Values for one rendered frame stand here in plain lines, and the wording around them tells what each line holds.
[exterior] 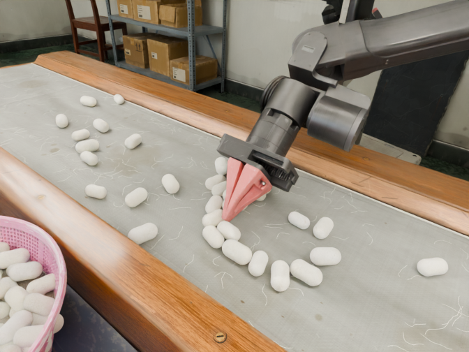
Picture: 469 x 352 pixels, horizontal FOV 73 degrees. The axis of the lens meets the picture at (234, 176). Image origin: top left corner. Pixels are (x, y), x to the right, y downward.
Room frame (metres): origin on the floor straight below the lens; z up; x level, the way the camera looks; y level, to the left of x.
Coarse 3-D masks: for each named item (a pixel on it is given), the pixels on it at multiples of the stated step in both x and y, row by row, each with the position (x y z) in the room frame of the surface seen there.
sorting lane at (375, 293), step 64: (0, 128) 0.56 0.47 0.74; (64, 128) 0.58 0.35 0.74; (128, 128) 0.59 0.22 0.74; (192, 128) 0.61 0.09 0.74; (128, 192) 0.38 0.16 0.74; (192, 192) 0.39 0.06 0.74; (320, 192) 0.41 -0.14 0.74; (192, 256) 0.26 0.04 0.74; (384, 256) 0.28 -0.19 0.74; (448, 256) 0.29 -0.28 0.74; (256, 320) 0.19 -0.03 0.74; (320, 320) 0.19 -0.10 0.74; (384, 320) 0.19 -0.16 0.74; (448, 320) 0.20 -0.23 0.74
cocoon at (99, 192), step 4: (92, 184) 0.37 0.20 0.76; (88, 188) 0.36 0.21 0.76; (92, 188) 0.36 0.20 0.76; (96, 188) 0.36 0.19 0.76; (100, 188) 0.36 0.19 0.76; (104, 188) 0.37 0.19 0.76; (88, 192) 0.36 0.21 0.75; (92, 192) 0.36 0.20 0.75; (96, 192) 0.36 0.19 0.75; (100, 192) 0.36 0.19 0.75; (104, 192) 0.36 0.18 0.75; (92, 196) 0.36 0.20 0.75; (96, 196) 0.35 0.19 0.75; (100, 196) 0.35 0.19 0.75; (104, 196) 0.36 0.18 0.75
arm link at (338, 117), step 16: (320, 32) 0.45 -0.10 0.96; (304, 48) 0.44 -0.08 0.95; (320, 48) 0.43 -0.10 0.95; (288, 64) 0.43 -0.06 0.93; (304, 64) 0.42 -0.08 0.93; (304, 80) 0.44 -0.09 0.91; (320, 80) 0.41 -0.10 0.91; (336, 80) 0.41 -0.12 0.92; (336, 96) 0.40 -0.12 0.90; (352, 96) 0.39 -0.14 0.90; (320, 112) 0.38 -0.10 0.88; (336, 112) 0.37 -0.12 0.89; (352, 112) 0.37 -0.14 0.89; (320, 128) 0.37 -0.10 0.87; (336, 128) 0.36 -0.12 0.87; (352, 128) 0.35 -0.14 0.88; (336, 144) 0.36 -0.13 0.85; (352, 144) 0.37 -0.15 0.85
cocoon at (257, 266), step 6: (258, 252) 0.26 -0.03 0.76; (264, 252) 0.26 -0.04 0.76; (252, 258) 0.25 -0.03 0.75; (258, 258) 0.25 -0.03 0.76; (264, 258) 0.25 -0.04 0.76; (252, 264) 0.24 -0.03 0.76; (258, 264) 0.24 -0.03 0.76; (264, 264) 0.24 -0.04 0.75; (252, 270) 0.24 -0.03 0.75; (258, 270) 0.24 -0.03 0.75; (264, 270) 0.24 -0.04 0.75
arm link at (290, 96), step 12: (288, 84) 0.42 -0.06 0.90; (300, 84) 0.41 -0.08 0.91; (276, 96) 0.41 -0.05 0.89; (288, 96) 0.40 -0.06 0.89; (300, 96) 0.40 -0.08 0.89; (312, 96) 0.41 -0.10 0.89; (264, 108) 0.41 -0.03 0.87; (276, 108) 0.39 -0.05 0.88; (288, 108) 0.39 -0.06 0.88; (300, 108) 0.40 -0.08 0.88; (312, 108) 0.39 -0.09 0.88; (300, 120) 0.39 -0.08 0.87
